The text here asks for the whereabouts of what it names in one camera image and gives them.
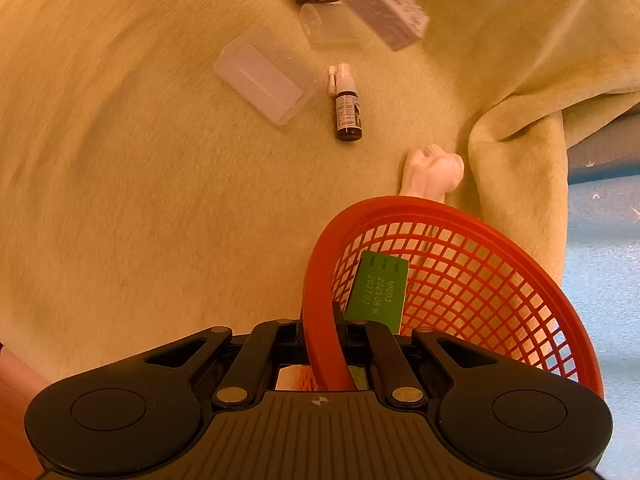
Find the green medicine box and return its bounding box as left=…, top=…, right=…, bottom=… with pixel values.
left=344, top=250, right=409, bottom=335

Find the clear round plastic container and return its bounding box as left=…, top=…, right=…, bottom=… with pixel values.
left=298, top=2, right=372, bottom=48

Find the clear plastic case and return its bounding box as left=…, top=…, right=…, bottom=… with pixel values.
left=214, top=26, right=320, bottom=126

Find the red plastic mesh basket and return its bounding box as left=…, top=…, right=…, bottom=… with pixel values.
left=299, top=196, right=603, bottom=394

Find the brown spray bottle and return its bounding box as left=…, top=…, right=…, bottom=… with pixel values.
left=328, top=63, right=362, bottom=142

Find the yellow fleece blanket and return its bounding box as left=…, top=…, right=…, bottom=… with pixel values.
left=1, top=0, right=639, bottom=382

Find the light blue bed sheet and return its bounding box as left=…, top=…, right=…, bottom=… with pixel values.
left=562, top=110, right=640, bottom=479

